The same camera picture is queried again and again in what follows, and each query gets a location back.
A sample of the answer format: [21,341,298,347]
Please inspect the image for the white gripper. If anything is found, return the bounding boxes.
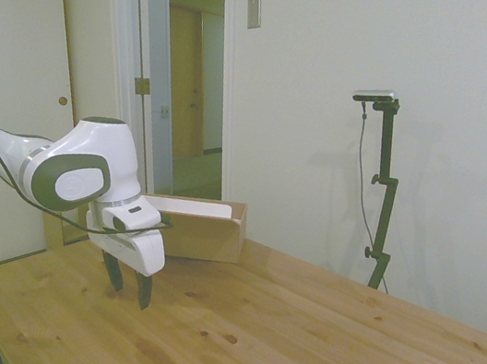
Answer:
[72,209,172,314]

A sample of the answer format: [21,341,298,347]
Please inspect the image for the open cardboard box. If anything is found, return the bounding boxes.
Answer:
[132,186,253,268]

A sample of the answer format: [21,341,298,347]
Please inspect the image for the brass door hinge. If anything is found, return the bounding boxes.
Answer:
[132,76,153,98]

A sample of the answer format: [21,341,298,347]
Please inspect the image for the white open door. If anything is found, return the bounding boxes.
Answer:
[95,0,207,199]

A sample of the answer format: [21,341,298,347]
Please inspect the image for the wooden hallway door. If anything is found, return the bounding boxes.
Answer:
[143,3,227,165]

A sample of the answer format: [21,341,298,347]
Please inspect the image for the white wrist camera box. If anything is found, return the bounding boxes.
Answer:
[99,195,165,240]

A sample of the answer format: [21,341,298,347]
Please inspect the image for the black camera stand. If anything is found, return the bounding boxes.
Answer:
[341,96,418,291]

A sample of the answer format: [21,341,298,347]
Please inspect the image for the blank wall switch plate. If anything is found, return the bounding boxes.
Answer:
[243,0,266,32]

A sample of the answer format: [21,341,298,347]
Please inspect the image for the grey exterior camera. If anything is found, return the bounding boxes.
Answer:
[351,84,399,109]

